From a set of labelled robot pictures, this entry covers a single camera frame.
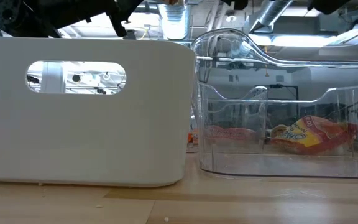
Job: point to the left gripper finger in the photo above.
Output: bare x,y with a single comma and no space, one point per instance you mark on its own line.
118,25

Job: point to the red yellow noodle packet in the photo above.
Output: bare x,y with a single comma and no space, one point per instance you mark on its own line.
309,137

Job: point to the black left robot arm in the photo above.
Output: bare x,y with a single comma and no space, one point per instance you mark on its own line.
23,15

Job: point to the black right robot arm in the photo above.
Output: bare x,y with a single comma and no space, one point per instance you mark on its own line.
328,5

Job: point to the bright ceiling light panel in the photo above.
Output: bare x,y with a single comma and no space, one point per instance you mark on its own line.
300,40

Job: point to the white column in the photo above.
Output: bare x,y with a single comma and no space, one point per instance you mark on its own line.
53,77

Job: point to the white plastic bin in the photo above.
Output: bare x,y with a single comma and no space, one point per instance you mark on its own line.
89,140

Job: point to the long clear plastic bin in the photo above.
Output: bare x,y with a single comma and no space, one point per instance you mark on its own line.
291,168

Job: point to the smooth silver ventilation duct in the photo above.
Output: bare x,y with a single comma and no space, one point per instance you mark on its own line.
270,14

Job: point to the ribbed silver ventilation duct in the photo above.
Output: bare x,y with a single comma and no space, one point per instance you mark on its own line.
174,21

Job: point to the black rectangular stand frame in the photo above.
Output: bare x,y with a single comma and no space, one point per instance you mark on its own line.
277,86

